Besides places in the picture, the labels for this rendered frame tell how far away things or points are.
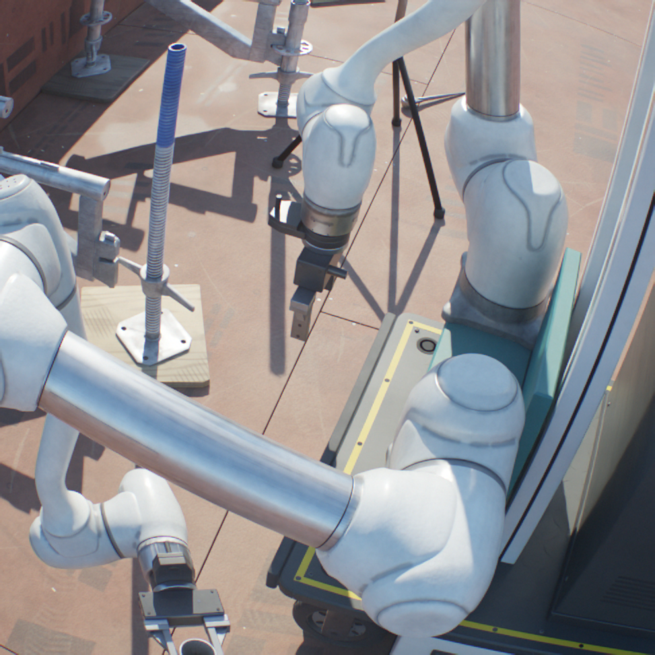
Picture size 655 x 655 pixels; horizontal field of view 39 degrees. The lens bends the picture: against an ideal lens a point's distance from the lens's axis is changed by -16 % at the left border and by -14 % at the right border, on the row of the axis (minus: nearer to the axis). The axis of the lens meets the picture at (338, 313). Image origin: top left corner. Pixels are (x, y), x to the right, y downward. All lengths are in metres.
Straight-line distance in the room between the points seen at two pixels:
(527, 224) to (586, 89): 2.24
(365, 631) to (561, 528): 0.40
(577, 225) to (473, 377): 1.74
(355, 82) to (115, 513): 0.79
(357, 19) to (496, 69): 2.20
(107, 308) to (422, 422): 1.26
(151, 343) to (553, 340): 1.10
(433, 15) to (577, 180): 1.77
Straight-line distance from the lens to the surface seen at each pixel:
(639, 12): 5.08
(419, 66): 3.55
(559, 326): 1.47
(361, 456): 1.75
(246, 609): 1.90
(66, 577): 1.93
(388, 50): 1.59
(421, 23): 1.49
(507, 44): 1.66
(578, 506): 1.78
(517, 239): 1.62
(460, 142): 1.77
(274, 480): 1.12
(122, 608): 1.89
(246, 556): 1.98
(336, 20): 3.82
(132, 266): 2.23
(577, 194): 3.11
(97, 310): 2.38
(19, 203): 1.19
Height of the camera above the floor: 1.65
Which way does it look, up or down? 42 degrees down
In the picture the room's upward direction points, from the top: 11 degrees clockwise
